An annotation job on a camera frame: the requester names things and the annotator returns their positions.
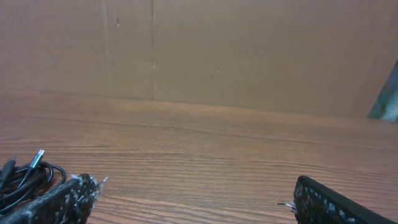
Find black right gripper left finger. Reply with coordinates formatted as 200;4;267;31
1;174;106;224

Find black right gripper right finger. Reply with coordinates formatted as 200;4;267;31
284;175;397;224

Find black USB-A cable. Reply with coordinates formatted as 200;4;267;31
0;157;55;215

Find teal object at wall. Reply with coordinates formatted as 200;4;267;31
368;62;397;123

